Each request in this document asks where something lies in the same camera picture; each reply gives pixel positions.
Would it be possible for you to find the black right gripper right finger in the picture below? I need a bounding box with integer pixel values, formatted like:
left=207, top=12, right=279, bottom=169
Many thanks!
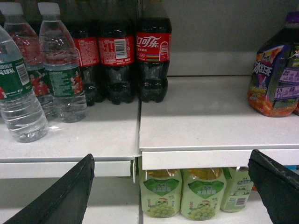
left=248, top=149, right=299, bottom=224

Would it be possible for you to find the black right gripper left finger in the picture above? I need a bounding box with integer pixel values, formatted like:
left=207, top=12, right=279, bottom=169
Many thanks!
left=5, top=154, right=95, bottom=224

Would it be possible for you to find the clear water bottle green label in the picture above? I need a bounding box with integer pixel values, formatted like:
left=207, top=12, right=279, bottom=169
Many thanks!
left=0, top=27, right=48, bottom=143

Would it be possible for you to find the water bottle white cap right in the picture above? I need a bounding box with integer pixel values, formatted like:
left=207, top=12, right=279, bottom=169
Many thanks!
left=38, top=2, right=87, bottom=123

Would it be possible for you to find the water bottle white cap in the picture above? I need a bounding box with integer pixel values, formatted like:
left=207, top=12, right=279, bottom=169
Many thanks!
left=0, top=2, right=57, bottom=120
left=38, top=2, right=87, bottom=123

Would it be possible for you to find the water bottle white cap middle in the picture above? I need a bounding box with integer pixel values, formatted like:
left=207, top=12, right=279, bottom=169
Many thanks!
left=0, top=2, right=57, bottom=120

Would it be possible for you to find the green grape drink right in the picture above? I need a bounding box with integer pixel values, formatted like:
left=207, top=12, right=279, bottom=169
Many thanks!
left=220, top=167, right=253, bottom=212

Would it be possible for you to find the green grape drink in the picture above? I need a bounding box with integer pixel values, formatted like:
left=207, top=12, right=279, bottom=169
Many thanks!
left=220, top=167, right=253, bottom=212
left=140, top=169, right=182, bottom=218
left=180, top=168, right=227, bottom=221

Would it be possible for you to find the green grape drink middle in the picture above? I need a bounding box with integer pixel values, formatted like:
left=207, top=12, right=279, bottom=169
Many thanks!
left=180, top=168, right=227, bottom=221

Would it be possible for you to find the purple iced tea bottle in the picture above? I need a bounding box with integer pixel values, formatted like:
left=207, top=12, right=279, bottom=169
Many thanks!
left=247, top=11, right=299, bottom=117

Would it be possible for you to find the green grape drink left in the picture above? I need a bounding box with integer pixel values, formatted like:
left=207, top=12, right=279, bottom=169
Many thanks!
left=140, top=169, right=182, bottom=218

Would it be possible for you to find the cola bottle left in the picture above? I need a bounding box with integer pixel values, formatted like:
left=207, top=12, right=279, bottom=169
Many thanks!
left=63, top=0, right=105, bottom=106

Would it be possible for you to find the cola bottle barcode label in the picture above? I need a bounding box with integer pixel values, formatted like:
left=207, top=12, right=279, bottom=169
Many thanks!
left=98, top=0, right=135, bottom=105

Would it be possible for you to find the cola bottle front logo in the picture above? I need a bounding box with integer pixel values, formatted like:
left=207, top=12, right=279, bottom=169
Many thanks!
left=136, top=0, right=172, bottom=103

